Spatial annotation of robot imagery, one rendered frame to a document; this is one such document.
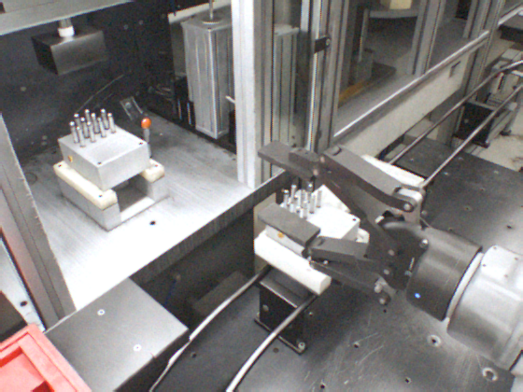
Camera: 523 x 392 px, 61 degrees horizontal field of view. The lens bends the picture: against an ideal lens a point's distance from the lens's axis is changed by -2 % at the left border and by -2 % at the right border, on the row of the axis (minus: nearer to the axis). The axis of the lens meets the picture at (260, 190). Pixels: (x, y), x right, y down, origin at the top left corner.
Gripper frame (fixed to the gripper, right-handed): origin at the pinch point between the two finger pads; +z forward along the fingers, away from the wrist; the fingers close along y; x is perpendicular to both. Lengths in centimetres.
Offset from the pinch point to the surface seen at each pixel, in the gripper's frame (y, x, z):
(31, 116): -13, 1, 64
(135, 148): -9.9, -2.6, 33.1
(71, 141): -9.9, 3.4, 43.3
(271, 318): -39.9, -9.1, 8.7
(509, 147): -113, -237, 15
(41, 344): -15.5, 25.4, 14.7
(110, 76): -11, -18, 64
